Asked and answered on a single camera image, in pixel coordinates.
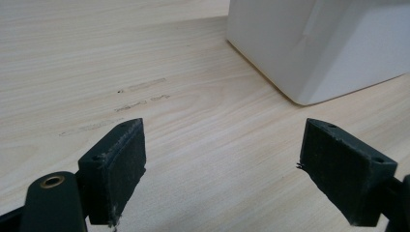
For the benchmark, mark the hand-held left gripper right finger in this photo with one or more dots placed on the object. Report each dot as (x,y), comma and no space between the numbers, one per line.
(346,174)

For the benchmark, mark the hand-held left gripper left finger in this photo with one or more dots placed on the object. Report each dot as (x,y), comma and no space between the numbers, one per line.
(112,167)

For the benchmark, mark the white plastic storage box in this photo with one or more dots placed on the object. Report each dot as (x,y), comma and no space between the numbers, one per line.
(306,48)

